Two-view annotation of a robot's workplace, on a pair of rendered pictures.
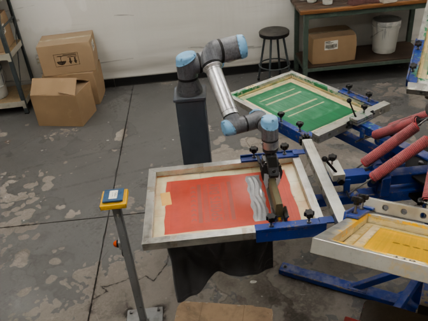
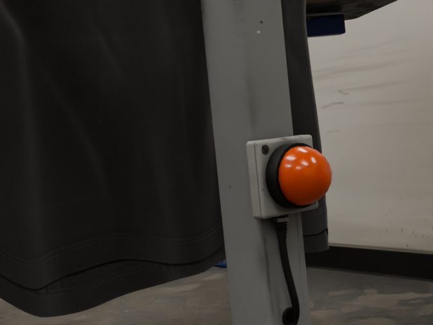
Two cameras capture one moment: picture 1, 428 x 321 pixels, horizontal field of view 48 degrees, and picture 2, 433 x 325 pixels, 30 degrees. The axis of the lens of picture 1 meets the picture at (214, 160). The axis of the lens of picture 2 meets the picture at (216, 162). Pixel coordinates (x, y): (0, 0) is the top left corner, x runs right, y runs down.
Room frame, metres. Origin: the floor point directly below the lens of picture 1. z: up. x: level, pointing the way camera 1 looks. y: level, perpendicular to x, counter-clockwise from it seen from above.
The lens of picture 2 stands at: (2.31, 0.93, 0.69)
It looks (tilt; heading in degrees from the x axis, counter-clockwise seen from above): 3 degrees down; 233
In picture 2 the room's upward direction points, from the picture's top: 6 degrees counter-clockwise
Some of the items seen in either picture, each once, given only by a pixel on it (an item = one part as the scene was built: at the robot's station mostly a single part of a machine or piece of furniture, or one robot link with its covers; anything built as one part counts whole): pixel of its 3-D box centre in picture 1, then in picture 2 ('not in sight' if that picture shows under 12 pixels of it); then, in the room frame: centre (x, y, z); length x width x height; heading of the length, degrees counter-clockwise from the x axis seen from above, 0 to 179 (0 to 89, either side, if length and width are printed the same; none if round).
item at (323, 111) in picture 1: (314, 98); not in sight; (2.64, -0.65, 1.05); 1.08 x 0.61 x 0.23; 31
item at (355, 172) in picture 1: (346, 176); not in sight; (1.85, -0.61, 1.02); 0.17 x 0.06 x 0.05; 91
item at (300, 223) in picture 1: (290, 228); not in sight; (1.57, -0.30, 0.97); 0.30 x 0.05 x 0.07; 91
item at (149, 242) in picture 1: (228, 197); not in sight; (1.85, -0.05, 0.97); 0.79 x 0.58 x 0.04; 91
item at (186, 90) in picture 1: (188, 84); not in sight; (2.58, 0.10, 1.25); 0.15 x 0.15 x 0.10
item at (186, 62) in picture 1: (187, 64); not in sight; (2.58, 0.09, 1.37); 0.13 x 0.12 x 0.14; 107
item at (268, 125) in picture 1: (269, 128); not in sight; (1.87, -0.26, 1.31); 0.09 x 0.08 x 0.11; 17
